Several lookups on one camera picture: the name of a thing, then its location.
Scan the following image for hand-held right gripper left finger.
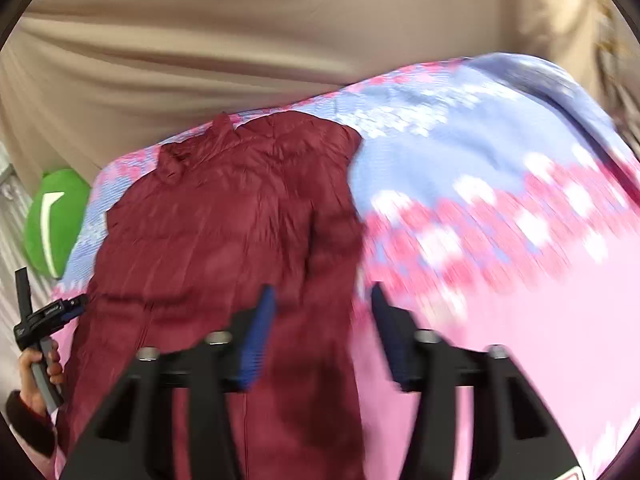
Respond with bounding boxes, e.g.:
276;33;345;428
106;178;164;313
60;284;278;480

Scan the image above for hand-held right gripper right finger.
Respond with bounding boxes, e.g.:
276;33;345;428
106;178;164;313
370;281;585;480

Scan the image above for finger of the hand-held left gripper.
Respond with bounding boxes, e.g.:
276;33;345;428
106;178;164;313
59;294;90;320
14;267;29;323

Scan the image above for maroon puffer jacket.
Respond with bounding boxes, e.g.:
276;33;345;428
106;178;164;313
54;111;370;480

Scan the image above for person's left forearm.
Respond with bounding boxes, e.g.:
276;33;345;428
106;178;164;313
4;390;57;458

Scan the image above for person's left hand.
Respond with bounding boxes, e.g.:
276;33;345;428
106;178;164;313
18;342;66;413

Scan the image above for green plush pillow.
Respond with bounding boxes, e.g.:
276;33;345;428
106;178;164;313
25;167;94;279

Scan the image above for pink floral bed sheet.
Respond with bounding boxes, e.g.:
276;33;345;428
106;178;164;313
50;51;640;480

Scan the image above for beige draped cloth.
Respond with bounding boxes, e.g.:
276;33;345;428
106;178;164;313
0;0;618;193

